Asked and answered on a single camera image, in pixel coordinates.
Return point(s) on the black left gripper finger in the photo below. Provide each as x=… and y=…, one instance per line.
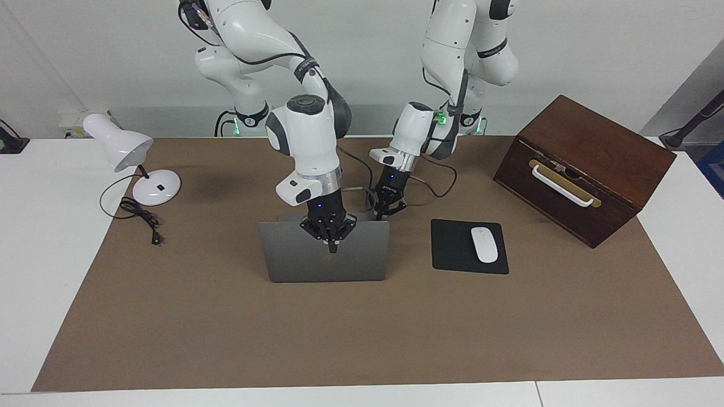
x=397, y=208
x=380, y=208

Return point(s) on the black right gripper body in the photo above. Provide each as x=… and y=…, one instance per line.
x=325, y=206

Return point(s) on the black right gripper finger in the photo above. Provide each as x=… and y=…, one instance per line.
x=317, y=230
x=342, y=229

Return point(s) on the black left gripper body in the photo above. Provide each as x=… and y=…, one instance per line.
x=393, y=182

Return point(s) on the grey aluminium laptop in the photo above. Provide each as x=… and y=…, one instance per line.
x=322, y=263

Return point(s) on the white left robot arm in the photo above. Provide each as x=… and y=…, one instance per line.
x=452, y=51

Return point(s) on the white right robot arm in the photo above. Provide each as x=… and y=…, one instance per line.
x=305, y=141

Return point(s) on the black mouse pad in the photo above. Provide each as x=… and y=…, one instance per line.
x=452, y=249

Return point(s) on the white computer mouse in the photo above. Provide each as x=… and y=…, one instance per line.
x=485, y=244

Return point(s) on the brown table mat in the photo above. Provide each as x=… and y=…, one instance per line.
x=362, y=333

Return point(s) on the white desk lamp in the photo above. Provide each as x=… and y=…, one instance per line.
x=155, y=189

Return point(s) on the dark brown wooden box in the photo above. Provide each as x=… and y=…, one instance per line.
x=611, y=147

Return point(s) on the white power strip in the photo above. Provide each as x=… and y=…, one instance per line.
x=73, y=121

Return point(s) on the black tripod stand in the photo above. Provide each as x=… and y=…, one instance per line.
x=696, y=121

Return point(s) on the blue crate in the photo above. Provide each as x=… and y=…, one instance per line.
x=714, y=169

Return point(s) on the black clamp mount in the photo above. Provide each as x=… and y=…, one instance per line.
x=11, y=144

